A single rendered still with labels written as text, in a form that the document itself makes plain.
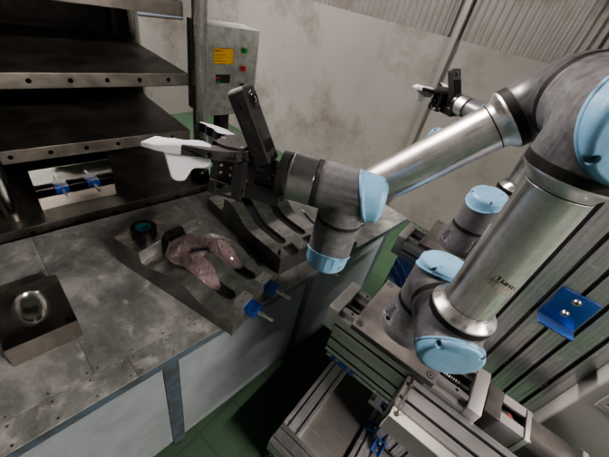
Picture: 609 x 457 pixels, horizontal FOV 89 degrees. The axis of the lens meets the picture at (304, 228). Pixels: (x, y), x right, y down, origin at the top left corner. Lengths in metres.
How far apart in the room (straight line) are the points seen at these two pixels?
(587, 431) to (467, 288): 0.58
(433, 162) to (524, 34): 2.48
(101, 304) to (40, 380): 0.24
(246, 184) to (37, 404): 0.75
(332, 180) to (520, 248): 0.28
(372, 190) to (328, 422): 1.29
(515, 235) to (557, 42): 2.54
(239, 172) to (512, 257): 0.41
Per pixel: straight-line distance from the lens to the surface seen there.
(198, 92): 1.55
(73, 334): 1.08
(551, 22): 3.00
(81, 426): 1.17
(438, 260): 0.74
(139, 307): 1.12
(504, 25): 3.03
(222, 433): 1.76
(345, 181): 0.46
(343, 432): 1.62
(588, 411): 1.03
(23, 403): 1.05
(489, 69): 3.01
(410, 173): 0.58
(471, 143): 0.57
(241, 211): 1.29
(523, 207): 0.51
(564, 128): 0.48
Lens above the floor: 1.67
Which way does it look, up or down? 37 degrees down
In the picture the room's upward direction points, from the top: 14 degrees clockwise
